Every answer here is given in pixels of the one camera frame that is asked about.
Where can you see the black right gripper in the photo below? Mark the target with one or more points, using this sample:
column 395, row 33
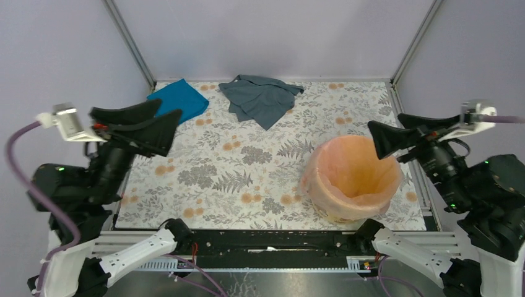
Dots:
column 386, row 137

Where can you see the pink plastic trash bag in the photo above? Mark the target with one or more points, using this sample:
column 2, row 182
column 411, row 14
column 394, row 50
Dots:
column 346, row 172

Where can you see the floral patterned table cloth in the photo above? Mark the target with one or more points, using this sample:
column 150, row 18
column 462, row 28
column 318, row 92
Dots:
column 226, row 174

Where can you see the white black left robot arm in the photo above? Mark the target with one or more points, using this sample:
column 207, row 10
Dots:
column 83, row 194

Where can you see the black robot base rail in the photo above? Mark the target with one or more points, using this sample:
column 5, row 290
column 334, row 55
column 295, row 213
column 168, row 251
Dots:
column 265, row 249

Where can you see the yellow plastic trash bin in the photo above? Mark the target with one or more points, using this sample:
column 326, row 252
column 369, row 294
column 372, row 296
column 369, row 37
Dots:
column 340, row 215

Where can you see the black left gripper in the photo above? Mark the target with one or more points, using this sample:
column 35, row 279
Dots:
column 143, row 132

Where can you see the aluminium frame post right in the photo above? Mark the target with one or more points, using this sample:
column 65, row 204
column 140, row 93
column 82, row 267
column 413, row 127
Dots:
column 419, row 35

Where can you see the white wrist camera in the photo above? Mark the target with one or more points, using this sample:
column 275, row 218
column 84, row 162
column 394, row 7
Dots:
column 64, row 117
column 471, row 119

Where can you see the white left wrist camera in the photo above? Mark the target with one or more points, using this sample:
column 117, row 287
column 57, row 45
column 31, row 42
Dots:
column 64, row 117

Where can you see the grey-green crumpled cloth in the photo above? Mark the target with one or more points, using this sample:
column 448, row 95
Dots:
column 261, row 99

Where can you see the aluminium frame post left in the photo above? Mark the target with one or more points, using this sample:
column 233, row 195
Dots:
column 121, row 26

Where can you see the blue folded cloth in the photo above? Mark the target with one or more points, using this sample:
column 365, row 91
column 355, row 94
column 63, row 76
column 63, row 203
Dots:
column 180, row 95

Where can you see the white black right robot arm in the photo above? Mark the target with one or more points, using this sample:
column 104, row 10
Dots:
column 490, row 194

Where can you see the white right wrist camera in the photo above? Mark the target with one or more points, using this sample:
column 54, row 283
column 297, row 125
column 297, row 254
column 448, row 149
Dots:
column 471, row 119

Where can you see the aluminium frame post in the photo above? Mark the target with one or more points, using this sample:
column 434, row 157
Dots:
column 419, row 35
column 121, row 26

